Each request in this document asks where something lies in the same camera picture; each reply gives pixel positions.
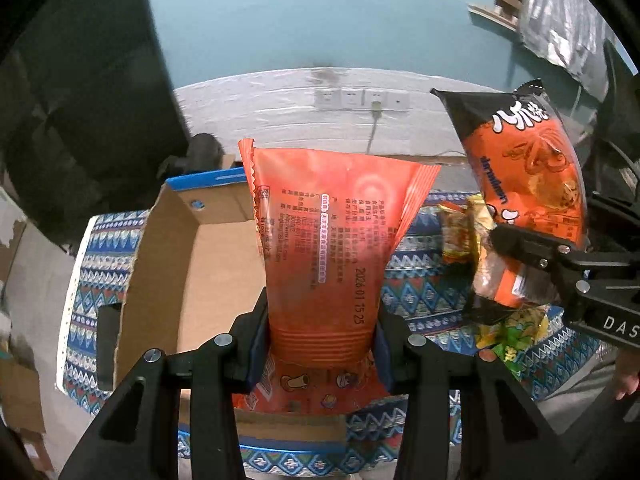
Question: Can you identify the green pea snack bag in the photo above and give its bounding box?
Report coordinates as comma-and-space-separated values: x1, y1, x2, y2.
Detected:
474, 306, 549, 379

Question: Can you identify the blue cardboard box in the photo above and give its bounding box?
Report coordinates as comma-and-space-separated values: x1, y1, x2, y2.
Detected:
113, 167, 352, 456

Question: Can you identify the orange black octopus snack bag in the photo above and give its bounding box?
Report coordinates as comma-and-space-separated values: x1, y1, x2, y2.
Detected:
431, 79, 587, 247

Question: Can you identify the red orange snack bag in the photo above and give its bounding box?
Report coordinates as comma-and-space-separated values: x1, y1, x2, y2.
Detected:
233, 139, 440, 415

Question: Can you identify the black yellow snack bag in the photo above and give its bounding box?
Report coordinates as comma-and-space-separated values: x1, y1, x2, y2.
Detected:
466, 194, 496, 263

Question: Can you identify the red noodle snack bag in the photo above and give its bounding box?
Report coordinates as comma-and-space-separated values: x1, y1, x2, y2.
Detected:
438, 202, 473, 264

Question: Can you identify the right hand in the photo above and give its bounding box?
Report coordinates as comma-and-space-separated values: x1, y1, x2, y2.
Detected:
613, 350, 640, 401

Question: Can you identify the patterned blue tablecloth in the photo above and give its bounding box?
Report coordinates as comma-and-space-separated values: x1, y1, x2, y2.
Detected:
56, 193, 602, 478

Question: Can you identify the black fan heater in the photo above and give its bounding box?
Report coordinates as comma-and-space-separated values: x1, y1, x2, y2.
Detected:
157, 133, 224, 180

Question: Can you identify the black clothes rack cover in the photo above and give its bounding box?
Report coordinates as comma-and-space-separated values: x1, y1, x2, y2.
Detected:
1, 0, 188, 245

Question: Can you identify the white power cable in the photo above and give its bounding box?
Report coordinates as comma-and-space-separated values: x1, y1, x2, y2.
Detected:
364, 101, 384, 156

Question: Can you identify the white wall socket strip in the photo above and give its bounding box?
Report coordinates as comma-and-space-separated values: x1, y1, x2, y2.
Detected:
314, 88, 410, 112

